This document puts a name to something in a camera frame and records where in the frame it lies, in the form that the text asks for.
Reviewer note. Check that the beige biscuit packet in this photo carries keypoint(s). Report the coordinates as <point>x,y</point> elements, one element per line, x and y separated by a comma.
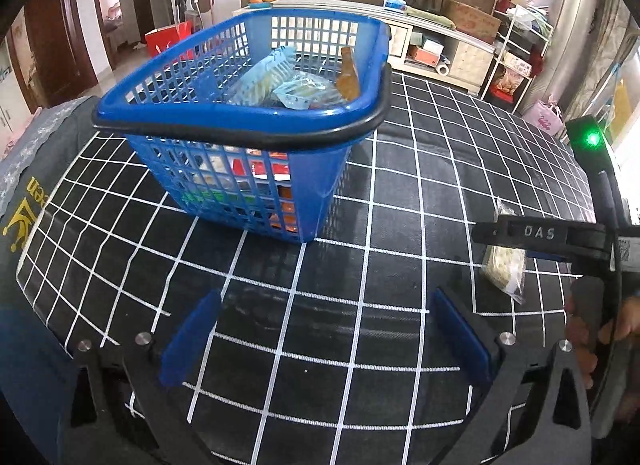
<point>502,267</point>

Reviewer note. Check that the pink bag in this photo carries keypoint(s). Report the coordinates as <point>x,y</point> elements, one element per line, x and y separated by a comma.
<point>544,117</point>

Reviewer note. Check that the black router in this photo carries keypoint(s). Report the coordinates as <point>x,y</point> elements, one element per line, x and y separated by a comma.
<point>427,0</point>

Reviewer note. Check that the brown snack packet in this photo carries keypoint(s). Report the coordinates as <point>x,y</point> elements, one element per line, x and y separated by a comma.
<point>348,77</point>

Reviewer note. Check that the green cushion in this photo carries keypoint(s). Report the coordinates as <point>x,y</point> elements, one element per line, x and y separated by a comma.
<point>430,17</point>

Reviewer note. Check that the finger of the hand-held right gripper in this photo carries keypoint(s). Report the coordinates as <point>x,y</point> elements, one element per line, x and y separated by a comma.
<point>547,256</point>
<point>540,232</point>

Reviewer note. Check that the orange box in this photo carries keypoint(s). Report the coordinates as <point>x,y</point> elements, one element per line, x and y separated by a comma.
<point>424,56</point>

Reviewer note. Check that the dark wooden door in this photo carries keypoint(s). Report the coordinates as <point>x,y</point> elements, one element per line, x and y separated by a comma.
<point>50,35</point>

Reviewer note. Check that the paper towel roll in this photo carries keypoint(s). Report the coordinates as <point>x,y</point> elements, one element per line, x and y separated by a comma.
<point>442,68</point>

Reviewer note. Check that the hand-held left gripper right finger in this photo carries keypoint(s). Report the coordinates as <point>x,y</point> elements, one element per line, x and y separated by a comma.
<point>460,340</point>

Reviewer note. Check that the broom and dustpan set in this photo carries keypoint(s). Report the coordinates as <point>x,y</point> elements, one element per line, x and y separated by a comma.
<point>197,2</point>

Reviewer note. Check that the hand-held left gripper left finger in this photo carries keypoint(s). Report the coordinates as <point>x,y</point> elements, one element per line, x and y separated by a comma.
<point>192,330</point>

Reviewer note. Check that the cardboard box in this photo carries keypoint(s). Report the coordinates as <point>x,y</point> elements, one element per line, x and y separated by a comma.
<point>472,20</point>

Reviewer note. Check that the standing air conditioner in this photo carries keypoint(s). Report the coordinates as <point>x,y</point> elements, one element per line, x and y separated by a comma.
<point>575,20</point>

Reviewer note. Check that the green-ended cracker packet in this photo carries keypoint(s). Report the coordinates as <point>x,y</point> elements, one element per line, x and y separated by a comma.
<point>210,195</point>

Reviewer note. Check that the person's right hand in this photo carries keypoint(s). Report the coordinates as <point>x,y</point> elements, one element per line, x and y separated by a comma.
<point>582,355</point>

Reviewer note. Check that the blue tissue box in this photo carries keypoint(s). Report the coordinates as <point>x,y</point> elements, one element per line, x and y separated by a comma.
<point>395,2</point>

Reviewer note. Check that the red paper bag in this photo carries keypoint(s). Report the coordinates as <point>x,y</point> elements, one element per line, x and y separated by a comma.
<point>165,40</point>

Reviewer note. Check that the white TV cabinet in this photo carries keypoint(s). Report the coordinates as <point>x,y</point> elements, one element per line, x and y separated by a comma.
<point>470,62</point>

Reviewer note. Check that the white shelf rack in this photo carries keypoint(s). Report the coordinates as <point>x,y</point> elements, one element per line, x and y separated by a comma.
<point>520,45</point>

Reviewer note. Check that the blue plastic basket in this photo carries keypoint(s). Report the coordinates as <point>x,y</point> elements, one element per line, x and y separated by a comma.
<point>150,110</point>

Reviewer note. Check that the beige curtain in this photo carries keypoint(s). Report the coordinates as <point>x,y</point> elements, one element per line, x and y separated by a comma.
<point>610,45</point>

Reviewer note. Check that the red yellow snack pouch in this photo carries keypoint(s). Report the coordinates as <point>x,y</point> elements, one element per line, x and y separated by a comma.
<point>260,170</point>

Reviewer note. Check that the black checked tablecloth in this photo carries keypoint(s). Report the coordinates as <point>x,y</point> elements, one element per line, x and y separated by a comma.
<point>325,270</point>

